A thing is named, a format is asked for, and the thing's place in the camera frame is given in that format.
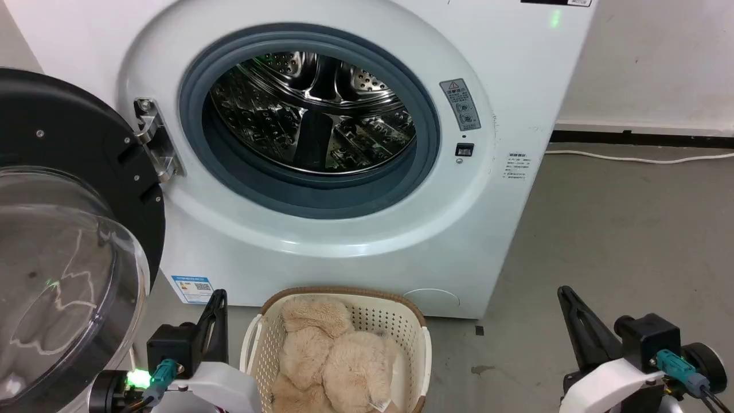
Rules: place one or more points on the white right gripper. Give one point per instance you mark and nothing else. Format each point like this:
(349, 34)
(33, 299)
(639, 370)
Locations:
(610, 385)

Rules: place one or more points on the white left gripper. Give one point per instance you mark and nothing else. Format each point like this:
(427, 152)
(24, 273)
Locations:
(221, 385)

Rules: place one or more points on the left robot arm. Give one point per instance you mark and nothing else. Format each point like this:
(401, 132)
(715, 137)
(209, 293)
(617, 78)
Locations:
(112, 393)

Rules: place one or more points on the black washing machine door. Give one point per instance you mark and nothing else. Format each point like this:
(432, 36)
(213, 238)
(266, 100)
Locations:
(63, 189)

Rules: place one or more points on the white front-load washing machine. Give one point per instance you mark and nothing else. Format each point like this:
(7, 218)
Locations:
(493, 74)

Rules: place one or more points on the blue energy label sticker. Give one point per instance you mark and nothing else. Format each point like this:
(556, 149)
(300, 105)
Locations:
(192, 288)

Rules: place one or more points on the beige fluffy plush cloth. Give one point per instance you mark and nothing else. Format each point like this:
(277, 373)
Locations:
(335, 361)

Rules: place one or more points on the round drain filter cover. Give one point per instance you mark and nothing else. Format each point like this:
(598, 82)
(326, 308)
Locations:
(431, 299)

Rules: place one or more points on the cream plastic laundry basket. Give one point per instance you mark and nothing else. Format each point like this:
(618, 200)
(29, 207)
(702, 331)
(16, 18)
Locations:
(375, 318)

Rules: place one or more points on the metal door hinge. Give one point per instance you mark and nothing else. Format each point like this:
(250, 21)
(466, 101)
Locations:
(155, 140)

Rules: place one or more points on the black baseboard strip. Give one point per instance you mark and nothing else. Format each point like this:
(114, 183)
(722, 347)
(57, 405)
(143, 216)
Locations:
(642, 138)

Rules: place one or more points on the black door latch slot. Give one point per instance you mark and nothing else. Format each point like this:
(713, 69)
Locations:
(464, 150)

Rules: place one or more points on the stainless steel drum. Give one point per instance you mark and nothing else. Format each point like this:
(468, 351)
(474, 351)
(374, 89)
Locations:
(312, 112)

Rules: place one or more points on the grey rubber door gasket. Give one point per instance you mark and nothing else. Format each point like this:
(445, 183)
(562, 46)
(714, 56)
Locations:
(424, 155)

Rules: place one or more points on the grey warning sticker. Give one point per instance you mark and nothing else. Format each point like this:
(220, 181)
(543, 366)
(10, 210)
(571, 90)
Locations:
(460, 104)

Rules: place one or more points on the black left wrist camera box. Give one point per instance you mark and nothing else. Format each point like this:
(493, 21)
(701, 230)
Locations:
(172, 343)

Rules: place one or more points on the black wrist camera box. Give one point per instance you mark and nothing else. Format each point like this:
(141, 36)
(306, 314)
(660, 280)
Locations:
(651, 338)
(172, 343)

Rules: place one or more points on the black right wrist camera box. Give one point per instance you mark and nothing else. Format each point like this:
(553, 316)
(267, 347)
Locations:
(651, 338)

